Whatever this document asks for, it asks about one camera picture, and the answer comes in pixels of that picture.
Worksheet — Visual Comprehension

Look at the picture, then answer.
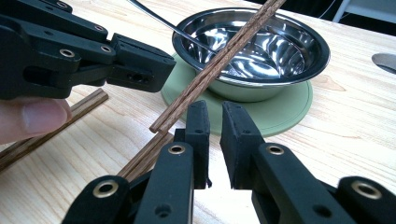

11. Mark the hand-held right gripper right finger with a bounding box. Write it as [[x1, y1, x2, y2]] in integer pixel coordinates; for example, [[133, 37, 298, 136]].
[[219, 100, 356, 224]]

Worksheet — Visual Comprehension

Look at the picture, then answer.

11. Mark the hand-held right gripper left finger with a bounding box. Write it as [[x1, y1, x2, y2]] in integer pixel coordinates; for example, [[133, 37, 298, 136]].
[[133, 99, 213, 224]]

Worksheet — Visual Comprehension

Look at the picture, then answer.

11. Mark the pair of brown wooden chopsticks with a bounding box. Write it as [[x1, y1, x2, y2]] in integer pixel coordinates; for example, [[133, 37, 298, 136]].
[[0, 87, 109, 173], [116, 132, 176, 183], [148, 0, 288, 134]]

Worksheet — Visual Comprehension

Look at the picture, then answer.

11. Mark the shiny steel bowl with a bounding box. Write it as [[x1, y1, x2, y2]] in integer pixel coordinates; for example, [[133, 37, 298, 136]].
[[171, 7, 332, 104]]

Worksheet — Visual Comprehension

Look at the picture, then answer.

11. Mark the metal spoon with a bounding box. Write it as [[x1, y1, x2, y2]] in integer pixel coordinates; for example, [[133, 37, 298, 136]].
[[126, 0, 219, 56]]

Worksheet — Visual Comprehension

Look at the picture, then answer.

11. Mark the round green coaster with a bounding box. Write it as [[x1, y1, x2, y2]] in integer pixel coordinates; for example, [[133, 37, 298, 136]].
[[160, 51, 314, 138]]

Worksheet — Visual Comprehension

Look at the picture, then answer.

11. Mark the grey table grommet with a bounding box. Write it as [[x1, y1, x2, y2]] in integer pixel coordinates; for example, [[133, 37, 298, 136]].
[[371, 52, 396, 76]]

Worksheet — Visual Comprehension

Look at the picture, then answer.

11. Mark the white metal stand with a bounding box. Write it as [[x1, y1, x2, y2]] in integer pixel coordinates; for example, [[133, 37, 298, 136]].
[[331, 0, 396, 24]]

